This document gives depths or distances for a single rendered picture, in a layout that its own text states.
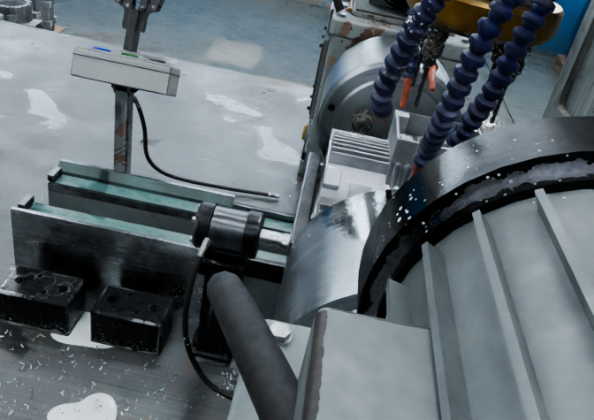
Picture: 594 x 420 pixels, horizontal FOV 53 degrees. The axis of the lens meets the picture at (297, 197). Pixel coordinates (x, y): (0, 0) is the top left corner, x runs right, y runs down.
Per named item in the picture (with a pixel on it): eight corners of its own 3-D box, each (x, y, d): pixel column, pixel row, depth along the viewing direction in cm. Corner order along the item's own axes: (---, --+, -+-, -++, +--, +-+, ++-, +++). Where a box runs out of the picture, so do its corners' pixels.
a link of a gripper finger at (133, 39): (139, 11, 105) (143, 12, 105) (132, 51, 106) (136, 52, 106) (133, 9, 102) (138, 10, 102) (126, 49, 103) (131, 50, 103)
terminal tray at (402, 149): (462, 170, 87) (478, 126, 84) (473, 207, 78) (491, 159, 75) (382, 153, 88) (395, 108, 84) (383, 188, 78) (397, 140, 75)
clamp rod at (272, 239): (293, 245, 76) (295, 232, 75) (291, 254, 74) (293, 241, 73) (231, 232, 76) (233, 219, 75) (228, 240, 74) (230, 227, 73)
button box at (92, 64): (177, 96, 109) (181, 68, 108) (166, 95, 102) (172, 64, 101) (85, 78, 109) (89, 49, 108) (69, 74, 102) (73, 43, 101)
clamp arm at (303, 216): (306, 265, 73) (322, 171, 95) (310, 246, 72) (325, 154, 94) (277, 260, 73) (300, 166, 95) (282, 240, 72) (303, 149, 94)
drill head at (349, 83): (425, 136, 137) (459, 28, 124) (440, 221, 105) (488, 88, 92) (318, 113, 137) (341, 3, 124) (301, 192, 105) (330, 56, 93)
